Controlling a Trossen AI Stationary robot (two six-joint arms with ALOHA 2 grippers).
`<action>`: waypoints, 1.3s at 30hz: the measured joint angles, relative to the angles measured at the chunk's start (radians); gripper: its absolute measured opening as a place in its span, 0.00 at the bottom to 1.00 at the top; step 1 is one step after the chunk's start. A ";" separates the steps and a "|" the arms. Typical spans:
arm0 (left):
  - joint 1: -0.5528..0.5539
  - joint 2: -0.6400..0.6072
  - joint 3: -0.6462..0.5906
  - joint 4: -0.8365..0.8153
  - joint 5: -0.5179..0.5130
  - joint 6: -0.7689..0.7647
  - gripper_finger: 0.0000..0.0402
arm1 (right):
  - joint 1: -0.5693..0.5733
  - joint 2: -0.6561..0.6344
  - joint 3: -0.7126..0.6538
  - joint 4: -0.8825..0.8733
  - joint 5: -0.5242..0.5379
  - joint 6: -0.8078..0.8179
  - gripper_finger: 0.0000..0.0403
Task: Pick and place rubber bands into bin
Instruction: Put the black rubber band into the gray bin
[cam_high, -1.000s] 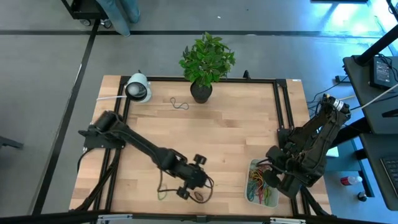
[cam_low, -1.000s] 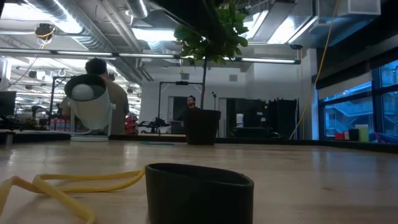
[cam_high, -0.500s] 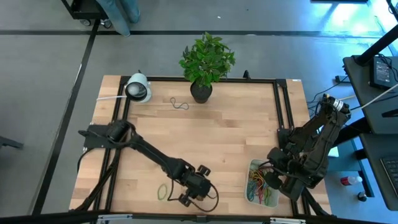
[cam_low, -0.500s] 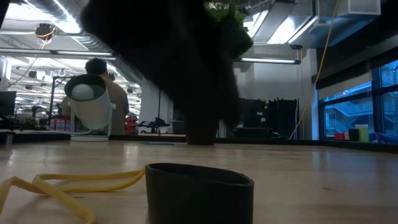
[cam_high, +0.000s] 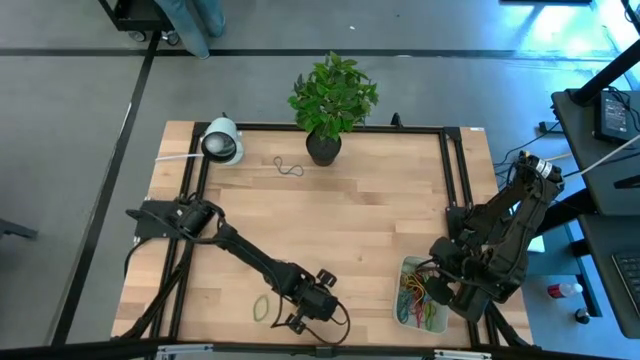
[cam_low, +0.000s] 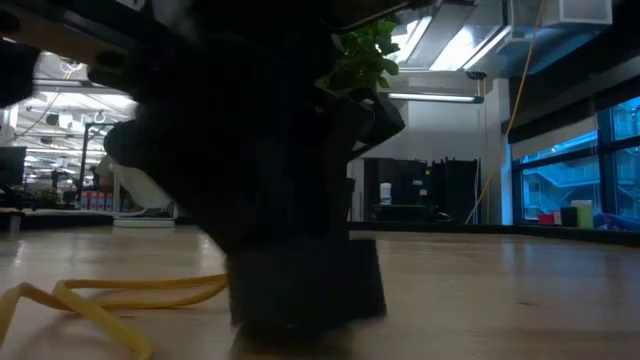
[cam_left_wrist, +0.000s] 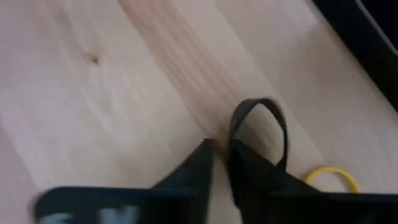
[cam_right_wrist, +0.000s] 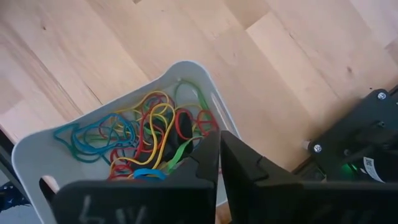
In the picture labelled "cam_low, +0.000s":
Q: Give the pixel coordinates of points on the black cup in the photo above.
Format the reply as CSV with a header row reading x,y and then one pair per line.
x,y
567,216

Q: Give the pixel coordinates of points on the ceiling tube light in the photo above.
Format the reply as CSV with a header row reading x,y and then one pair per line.
x,y
432,97

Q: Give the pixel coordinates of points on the black cabinet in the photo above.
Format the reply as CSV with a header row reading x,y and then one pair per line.
x,y
425,190

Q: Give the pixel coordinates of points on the small red box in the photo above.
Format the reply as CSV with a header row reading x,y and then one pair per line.
x,y
546,218

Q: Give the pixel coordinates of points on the white jug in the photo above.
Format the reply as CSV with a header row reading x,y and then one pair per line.
x,y
385,192

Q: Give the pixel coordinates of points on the yellow rubber band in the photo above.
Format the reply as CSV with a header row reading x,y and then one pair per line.
x,y
100,320
150,283

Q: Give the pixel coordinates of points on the red white boxes row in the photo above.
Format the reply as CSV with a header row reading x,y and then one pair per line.
x,y
97,200

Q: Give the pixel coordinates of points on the black wide rubber band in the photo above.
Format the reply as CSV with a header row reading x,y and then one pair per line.
x,y
310,285

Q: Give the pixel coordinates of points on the blue glass window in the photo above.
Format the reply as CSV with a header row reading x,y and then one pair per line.
x,y
575,170

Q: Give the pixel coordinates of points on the white spotlight lamp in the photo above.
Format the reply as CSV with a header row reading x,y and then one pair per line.
x,y
145,192

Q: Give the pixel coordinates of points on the black monitor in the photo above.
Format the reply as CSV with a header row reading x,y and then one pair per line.
x,y
12,165

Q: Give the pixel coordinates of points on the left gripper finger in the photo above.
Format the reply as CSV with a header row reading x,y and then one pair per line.
x,y
370,120
265,225

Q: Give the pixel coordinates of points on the black dome camera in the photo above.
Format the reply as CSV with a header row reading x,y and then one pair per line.
x,y
476,75

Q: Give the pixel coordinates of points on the green cup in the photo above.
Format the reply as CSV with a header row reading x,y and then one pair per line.
x,y
584,214

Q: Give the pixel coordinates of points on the white ceiling air unit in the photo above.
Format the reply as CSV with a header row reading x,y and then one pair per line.
x,y
575,12

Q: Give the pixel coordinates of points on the green leafy plant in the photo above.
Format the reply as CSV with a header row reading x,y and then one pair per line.
x,y
365,60

